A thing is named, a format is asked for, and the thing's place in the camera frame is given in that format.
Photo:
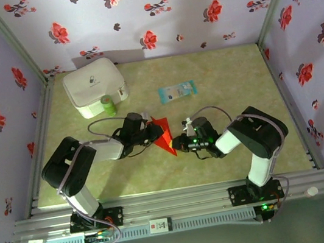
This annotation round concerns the black controller board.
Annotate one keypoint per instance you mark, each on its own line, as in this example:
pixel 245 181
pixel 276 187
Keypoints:
pixel 94 239
pixel 265 208

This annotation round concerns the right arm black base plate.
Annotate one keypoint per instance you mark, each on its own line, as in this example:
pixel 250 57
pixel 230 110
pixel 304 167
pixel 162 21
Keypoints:
pixel 238 195

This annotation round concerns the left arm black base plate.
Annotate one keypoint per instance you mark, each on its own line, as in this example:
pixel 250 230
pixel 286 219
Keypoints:
pixel 115 216

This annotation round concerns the long aluminium rail beam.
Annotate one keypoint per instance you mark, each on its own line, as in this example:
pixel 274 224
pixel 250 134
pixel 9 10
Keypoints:
pixel 174 201

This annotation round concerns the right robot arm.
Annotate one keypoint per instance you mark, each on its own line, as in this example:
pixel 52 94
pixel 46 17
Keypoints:
pixel 259 130

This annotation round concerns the white zip pouch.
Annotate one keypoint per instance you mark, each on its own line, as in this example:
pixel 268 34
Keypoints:
pixel 90 80

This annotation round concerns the red paper sheet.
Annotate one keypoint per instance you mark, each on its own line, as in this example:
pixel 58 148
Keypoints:
pixel 162 144

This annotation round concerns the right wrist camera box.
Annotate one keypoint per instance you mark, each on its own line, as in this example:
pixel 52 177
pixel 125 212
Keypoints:
pixel 189 126

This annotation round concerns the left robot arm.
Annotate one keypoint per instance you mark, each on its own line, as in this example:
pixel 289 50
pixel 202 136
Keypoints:
pixel 67 167

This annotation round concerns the green bottle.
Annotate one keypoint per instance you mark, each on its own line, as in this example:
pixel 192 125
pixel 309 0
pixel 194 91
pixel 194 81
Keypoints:
pixel 108 105

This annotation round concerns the red white label tag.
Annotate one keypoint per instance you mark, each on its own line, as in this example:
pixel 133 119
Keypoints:
pixel 161 225

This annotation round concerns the white round cap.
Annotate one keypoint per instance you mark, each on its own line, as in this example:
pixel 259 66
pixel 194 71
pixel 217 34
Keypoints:
pixel 312 191

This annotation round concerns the blue wipes packet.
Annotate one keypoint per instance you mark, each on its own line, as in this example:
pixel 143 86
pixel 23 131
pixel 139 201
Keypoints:
pixel 177 92

